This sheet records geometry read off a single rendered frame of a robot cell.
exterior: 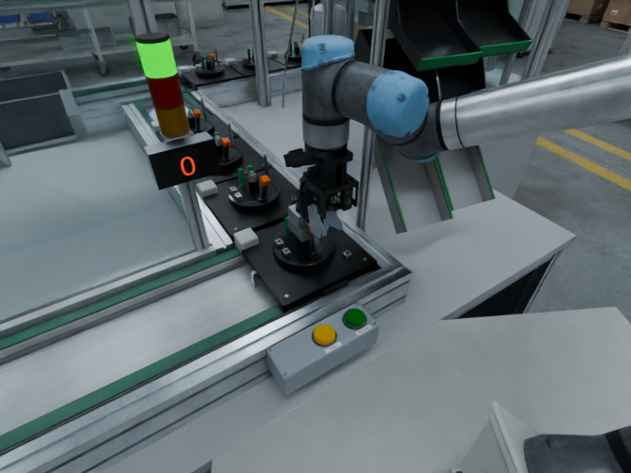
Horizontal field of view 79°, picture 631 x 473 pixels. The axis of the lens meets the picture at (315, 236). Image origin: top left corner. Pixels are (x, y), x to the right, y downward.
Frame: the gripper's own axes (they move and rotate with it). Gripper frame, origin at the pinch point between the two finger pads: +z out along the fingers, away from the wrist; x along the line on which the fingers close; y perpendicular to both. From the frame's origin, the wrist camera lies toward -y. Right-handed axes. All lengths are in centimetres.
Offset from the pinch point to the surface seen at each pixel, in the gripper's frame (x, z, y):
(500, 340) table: 26.7, 21.6, 30.4
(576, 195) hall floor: 251, 107, -43
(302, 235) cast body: -1.9, 2.7, -3.1
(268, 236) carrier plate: -4.7, 10.2, -14.9
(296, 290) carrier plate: -7.7, 10.3, 3.4
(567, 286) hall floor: 160, 107, 4
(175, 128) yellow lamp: -19.5, -20.5, -15.5
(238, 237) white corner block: -11.4, 8.2, -16.0
